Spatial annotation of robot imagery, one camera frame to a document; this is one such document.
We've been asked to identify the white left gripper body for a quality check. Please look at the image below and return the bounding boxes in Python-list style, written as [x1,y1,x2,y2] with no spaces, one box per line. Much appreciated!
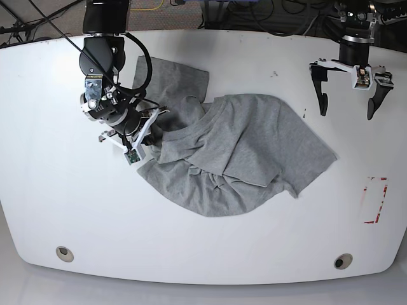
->
[310,59,394,89]

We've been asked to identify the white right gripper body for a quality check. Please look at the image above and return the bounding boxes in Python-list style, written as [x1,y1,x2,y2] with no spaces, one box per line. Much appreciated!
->
[98,107,169,159]

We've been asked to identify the grey T-shirt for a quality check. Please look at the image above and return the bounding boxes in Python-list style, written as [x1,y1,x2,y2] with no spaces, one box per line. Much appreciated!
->
[138,58,336,217]

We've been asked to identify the white power strip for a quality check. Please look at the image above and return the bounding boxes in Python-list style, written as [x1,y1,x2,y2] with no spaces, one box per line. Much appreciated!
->
[379,6,406,25]

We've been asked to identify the red tape rectangle marking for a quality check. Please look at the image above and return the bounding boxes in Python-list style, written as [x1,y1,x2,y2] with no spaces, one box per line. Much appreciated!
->
[360,177,389,224]

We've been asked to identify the black tripod stand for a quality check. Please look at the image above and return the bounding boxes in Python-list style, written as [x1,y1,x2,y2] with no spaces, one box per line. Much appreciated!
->
[1,1,83,48]

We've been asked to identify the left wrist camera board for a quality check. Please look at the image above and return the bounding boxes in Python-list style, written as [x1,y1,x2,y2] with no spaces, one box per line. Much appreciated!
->
[351,65,372,90]

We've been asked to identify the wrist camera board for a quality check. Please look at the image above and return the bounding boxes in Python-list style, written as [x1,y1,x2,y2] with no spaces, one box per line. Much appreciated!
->
[124,149,141,165]
[351,65,372,90]

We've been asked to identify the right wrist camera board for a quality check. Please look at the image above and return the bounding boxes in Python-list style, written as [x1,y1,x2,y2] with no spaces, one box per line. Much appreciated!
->
[124,149,141,165]

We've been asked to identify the left table cable grommet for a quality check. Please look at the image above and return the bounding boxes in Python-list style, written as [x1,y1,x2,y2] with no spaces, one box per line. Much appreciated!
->
[56,247,74,263]

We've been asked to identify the table cable grommet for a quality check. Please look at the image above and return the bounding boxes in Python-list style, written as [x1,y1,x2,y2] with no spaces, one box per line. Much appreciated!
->
[334,254,353,270]
[56,247,74,263]

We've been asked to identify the right table cable grommet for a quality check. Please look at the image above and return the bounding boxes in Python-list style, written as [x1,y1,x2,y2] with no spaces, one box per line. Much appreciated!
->
[334,254,353,270]

